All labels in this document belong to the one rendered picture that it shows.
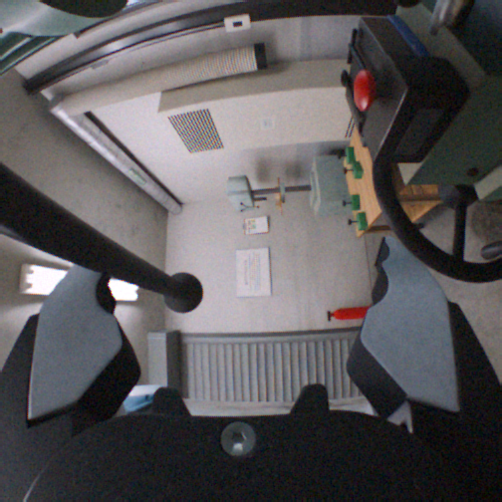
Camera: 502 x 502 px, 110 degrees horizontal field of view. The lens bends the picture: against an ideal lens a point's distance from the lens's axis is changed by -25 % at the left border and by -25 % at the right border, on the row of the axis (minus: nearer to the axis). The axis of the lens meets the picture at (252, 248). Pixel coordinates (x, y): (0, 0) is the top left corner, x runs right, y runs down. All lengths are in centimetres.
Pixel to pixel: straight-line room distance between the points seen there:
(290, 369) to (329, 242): 163
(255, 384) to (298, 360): 60
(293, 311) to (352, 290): 77
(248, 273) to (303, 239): 83
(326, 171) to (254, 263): 143
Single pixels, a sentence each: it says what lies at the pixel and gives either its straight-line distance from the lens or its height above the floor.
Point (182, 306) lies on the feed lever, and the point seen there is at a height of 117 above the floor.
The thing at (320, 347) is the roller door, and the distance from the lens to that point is 301.
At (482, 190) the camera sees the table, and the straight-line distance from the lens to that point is 32.
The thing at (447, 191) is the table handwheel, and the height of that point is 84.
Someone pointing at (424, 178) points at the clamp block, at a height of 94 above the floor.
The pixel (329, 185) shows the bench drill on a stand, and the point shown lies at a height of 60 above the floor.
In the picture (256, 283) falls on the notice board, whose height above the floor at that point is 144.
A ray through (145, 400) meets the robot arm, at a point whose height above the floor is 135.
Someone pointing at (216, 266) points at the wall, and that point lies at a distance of 312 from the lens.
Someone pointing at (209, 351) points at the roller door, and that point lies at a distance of 312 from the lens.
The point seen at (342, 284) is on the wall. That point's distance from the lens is 305.
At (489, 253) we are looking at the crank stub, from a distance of 48.
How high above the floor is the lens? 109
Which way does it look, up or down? 7 degrees up
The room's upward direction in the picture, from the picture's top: 94 degrees counter-clockwise
